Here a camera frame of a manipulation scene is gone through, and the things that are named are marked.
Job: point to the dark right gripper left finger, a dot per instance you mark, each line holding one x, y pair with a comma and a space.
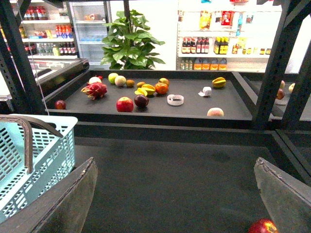
62, 209

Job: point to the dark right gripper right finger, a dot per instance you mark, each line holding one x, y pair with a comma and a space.
287, 200

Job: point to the light blue plastic basket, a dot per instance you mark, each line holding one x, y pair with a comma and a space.
53, 160

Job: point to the red apple near gripper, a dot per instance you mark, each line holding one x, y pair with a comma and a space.
263, 225

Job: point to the small dark red apple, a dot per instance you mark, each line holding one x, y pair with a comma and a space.
60, 105

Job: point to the pale pink peach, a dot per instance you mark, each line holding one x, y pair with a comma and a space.
215, 112

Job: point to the black fruit display tray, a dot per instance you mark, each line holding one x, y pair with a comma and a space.
233, 99

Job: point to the large red apple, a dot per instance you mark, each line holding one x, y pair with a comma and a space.
124, 104

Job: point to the pink dragon fruit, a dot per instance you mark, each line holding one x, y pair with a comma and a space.
95, 90

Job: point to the dark purple plum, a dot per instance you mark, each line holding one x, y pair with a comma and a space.
141, 100

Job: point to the yellow starfruit right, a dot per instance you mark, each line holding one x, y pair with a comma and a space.
219, 82

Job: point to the yellow starfruit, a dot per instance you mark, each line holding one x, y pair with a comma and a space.
146, 90
219, 82

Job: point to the pale round melon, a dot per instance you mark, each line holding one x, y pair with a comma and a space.
120, 81

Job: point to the green apple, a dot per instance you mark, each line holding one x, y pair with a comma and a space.
112, 77

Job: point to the brown kiwi left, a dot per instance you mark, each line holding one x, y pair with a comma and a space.
130, 83

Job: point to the brown kiwi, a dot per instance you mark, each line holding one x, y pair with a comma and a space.
130, 83
140, 84

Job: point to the yellow starfruit centre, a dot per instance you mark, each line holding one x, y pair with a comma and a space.
146, 90

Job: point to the brown kiwi right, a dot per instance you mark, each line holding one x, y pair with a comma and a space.
140, 84

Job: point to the orange persimmon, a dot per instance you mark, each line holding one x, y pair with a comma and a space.
161, 88

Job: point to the red yellow apple behind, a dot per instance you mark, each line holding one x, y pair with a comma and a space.
164, 80

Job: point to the green potted plant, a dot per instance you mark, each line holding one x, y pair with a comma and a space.
129, 44

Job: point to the white drinks shelf left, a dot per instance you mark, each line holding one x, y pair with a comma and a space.
46, 30

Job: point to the white goods shelf right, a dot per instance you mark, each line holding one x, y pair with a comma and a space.
235, 35

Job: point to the glass door refrigerator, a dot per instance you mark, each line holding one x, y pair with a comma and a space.
89, 19

